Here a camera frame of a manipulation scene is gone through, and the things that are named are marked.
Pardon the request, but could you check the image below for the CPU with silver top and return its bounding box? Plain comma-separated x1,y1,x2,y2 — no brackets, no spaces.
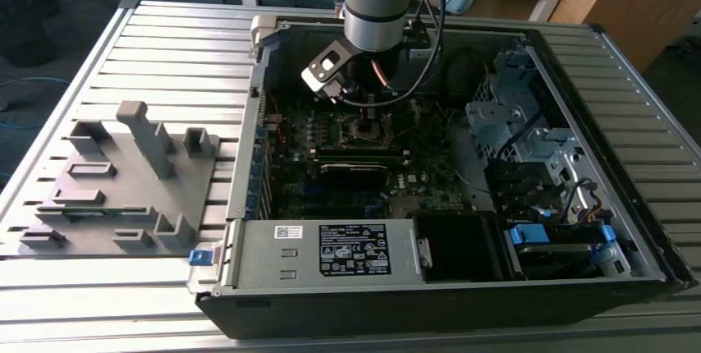
354,120,386,141

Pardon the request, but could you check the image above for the thin wire locking lever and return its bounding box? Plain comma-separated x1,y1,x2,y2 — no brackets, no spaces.
393,124,428,140

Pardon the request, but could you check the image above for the CPU socket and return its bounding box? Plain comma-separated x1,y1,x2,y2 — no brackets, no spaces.
338,112,400,149

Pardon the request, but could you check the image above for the black RAM slot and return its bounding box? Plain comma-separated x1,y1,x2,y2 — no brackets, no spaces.
314,146,406,156
314,154,412,164

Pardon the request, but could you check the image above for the grey case release latch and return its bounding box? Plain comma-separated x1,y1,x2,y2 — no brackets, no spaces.
249,14,282,48

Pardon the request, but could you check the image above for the black expansion card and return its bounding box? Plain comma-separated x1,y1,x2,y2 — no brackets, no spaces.
320,162,392,194

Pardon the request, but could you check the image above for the green motherboard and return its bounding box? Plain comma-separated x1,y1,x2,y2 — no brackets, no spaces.
262,98,479,221

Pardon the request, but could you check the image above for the silver metal drive cage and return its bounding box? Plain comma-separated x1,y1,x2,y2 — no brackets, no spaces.
464,36,585,190

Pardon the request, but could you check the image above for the dark chipset heatsink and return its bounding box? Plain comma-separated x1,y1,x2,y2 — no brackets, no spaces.
390,195,424,218

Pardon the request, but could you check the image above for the black power connector bundle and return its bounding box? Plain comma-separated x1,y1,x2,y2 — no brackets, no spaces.
484,158,556,209

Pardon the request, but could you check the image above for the grey power supply unit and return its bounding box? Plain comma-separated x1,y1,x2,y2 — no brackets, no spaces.
222,218,434,288

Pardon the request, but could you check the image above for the blue disk carrier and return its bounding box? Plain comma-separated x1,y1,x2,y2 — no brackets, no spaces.
507,223,552,245

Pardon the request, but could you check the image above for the grey parts rack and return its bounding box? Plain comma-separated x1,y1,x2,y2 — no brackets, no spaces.
15,100,224,258

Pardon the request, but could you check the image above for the wooden cabinet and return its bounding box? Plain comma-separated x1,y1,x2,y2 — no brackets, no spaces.
549,0,701,71

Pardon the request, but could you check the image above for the black disk drive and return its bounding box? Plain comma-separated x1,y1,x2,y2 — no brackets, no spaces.
516,243,599,281

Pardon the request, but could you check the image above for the black PC case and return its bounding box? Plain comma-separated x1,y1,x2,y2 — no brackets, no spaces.
186,14,700,340

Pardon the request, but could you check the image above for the green RAM stick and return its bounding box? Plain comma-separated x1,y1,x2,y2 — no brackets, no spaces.
61,208,126,219

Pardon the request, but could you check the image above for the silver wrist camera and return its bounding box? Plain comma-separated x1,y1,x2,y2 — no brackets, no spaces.
301,39,357,104

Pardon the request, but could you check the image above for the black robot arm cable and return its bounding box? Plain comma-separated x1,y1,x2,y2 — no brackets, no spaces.
342,0,449,107

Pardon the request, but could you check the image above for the multicoloured wire bundle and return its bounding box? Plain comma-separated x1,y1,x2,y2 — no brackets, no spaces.
581,204,613,223

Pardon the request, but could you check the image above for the blue floor cable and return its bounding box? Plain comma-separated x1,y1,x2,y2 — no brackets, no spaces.
0,76,74,88

